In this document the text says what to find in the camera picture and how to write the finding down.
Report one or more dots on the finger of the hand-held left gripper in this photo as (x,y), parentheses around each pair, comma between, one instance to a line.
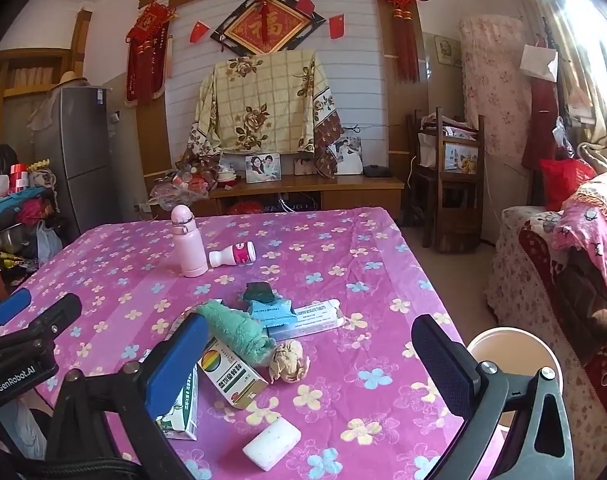
(58,314)
(11,306)

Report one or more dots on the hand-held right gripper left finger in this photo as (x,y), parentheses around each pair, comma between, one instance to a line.
(178,360)

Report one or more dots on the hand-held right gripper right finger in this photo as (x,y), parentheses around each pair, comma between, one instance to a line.
(443,357)

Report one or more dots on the dark green packet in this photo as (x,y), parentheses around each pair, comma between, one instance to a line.
(258,292)

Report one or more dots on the green white snack packet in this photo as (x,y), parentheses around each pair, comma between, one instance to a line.
(181,410)

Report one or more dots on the green towel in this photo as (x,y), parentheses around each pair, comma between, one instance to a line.
(233,330)

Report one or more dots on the pile of bags and clutter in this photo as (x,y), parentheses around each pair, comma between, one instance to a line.
(18,210)

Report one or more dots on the blue packet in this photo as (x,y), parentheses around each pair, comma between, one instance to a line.
(271,311)

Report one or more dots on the crumpled paper ball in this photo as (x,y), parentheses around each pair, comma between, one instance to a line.
(288,360)

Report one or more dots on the pink water bottle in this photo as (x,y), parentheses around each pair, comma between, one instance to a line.
(188,250)

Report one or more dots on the white yogurt bottle pink label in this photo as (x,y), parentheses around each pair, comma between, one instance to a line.
(233,255)

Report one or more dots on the floral covered sofa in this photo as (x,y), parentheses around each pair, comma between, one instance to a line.
(518,260)

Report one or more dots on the white soap bar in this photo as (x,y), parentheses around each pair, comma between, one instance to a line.
(271,442)

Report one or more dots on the long white toothpaste box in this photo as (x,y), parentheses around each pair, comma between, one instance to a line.
(313,317)

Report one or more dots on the pink floral tablecloth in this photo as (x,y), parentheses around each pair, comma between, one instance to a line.
(333,260)

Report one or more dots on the wooden chair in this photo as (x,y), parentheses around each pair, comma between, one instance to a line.
(451,195)

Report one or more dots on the grey refrigerator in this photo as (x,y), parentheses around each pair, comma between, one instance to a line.
(78,150)

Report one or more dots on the pink plastic bag pile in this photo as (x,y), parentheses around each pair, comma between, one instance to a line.
(178,187)

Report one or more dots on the white bowls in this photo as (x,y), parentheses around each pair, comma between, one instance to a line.
(229,175)

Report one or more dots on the wooden cabinet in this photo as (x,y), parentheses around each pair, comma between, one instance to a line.
(333,190)

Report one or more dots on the pink printed blanket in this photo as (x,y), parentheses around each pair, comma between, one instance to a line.
(593,220)

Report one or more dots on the red plastic bag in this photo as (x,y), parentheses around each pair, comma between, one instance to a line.
(563,180)

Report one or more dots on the wedding photo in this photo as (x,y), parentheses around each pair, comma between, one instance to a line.
(348,156)

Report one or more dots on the straw hat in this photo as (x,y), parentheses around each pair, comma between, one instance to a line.
(73,80)

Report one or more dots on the red hanging banner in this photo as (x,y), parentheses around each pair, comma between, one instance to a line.
(143,75)

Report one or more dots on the red hanging garment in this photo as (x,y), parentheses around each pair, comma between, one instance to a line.
(541,120)

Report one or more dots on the yellow floral cloth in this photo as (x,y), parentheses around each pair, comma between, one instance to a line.
(258,110)

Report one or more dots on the pink floral covered air conditioner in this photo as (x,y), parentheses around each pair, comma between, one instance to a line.
(493,85)

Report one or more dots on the white paper bag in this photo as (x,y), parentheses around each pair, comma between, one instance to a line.
(538,62)

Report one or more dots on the small red flag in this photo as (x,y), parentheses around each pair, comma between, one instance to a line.
(306,3)
(336,26)
(199,32)

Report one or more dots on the floral curtain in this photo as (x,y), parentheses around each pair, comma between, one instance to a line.
(578,60)

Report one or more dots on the couple photo frame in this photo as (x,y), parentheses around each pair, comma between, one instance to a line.
(263,168)

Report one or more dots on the small dark photo frame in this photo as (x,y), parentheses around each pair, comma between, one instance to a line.
(303,166)

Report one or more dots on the small wall picture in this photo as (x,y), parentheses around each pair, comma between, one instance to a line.
(448,50)

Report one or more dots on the red diamond framed wall decoration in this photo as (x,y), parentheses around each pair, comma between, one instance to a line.
(263,27)

